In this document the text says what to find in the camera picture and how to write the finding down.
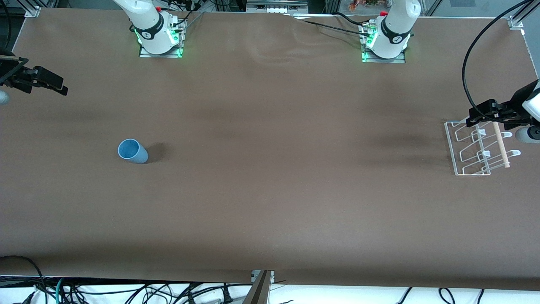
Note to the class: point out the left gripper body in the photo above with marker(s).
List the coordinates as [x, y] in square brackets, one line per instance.
[515, 105]

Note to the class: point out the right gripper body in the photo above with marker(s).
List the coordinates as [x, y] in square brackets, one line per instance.
[9, 70]

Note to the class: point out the light blue plastic cup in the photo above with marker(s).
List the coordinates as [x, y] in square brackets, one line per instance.
[136, 154]

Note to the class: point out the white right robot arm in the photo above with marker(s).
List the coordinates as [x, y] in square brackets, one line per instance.
[148, 25]

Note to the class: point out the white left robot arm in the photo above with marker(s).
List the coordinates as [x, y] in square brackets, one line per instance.
[394, 31]

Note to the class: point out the brown table cover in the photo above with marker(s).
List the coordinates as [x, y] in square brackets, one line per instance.
[270, 169]

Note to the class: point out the white box with sockets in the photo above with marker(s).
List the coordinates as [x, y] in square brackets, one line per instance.
[276, 6]

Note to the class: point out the aluminium frame corner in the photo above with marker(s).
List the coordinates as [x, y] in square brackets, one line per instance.
[517, 21]
[33, 8]

